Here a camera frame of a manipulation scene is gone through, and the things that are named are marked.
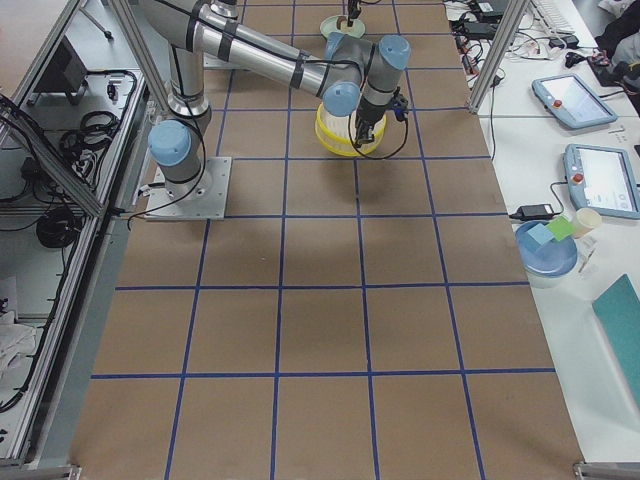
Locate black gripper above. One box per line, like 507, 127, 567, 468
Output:
347, 0, 408, 147

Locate yellow steamer layer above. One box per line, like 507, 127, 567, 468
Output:
314, 103, 387, 157

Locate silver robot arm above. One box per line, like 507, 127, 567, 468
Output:
140, 1, 411, 147

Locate light green plate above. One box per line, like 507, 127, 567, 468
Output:
319, 15, 366, 39

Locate upper blue teach pendant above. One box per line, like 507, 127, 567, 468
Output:
531, 74, 618, 130

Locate blue teach pendant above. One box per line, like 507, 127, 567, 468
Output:
563, 144, 639, 220
531, 74, 618, 130

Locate black power adapter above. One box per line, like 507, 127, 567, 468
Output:
509, 204, 556, 222

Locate blue foam cube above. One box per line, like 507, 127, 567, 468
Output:
523, 223, 555, 252

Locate green foam cube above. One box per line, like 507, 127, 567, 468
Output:
545, 216, 575, 242

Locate lower blue teach pendant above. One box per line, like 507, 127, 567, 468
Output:
563, 144, 639, 220

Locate blue plate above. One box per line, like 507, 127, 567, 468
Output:
515, 221, 578, 278

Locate beige paper cup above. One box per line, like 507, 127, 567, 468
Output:
572, 208, 602, 239

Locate black monitor box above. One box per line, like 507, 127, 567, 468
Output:
34, 36, 88, 105

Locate teal notebook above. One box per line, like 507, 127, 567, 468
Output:
592, 274, 639, 388

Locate white crumpled cloth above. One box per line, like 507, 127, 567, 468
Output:
0, 277, 37, 381

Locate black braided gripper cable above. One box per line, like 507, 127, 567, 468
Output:
347, 112, 412, 161

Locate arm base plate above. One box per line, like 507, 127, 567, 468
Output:
203, 53, 237, 70
144, 157, 232, 221

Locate aluminium frame post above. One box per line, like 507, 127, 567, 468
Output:
468, 0, 528, 114

